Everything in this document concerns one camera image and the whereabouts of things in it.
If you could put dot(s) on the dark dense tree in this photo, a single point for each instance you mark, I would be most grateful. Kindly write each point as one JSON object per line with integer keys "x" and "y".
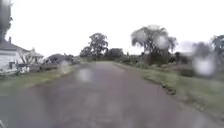
{"x": 115, "y": 53}

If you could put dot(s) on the grey asphalt road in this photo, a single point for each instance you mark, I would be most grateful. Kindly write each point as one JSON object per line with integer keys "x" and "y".
{"x": 110, "y": 100}

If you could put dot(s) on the broad pale-crowned tree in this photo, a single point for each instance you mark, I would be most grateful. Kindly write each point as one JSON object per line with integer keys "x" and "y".
{"x": 150, "y": 41}

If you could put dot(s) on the row of bushes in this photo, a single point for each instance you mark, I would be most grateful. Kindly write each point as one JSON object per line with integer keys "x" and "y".
{"x": 56, "y": 59}
{"x": 181, "y": 61}

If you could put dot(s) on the small pale building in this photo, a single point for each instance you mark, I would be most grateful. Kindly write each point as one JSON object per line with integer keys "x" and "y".
{"x": 32, "y": 56}

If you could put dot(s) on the grass verge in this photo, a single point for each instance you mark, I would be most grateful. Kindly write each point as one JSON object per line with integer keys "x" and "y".
{"x": 26, "y": 81}
{"x": 193, "y": 87}

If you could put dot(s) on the white fence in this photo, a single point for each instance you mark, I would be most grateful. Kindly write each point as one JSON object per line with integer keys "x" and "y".
{"x": 10, "y": 70}

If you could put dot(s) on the white house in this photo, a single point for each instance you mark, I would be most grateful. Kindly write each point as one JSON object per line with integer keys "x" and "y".
{"x": 8, "y": 56}

